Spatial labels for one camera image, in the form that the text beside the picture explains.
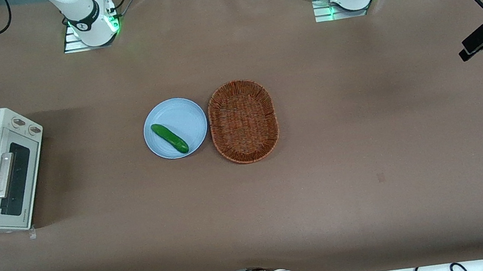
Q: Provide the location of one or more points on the oven door with glass window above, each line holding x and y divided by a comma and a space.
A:
22, 180

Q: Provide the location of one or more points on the round oven knob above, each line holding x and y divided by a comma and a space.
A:
18, 123
34, 130

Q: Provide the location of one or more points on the clear acrylic stopper block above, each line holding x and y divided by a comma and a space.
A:
32, 232

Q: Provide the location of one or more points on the green cucumber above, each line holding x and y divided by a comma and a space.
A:
169, 138

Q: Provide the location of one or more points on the light blue round plate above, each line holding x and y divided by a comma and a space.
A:
180, 116

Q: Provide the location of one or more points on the brown table cover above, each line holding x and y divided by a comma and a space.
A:
327, 189

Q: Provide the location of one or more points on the oval brown wicker basket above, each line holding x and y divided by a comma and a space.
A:
243, 121

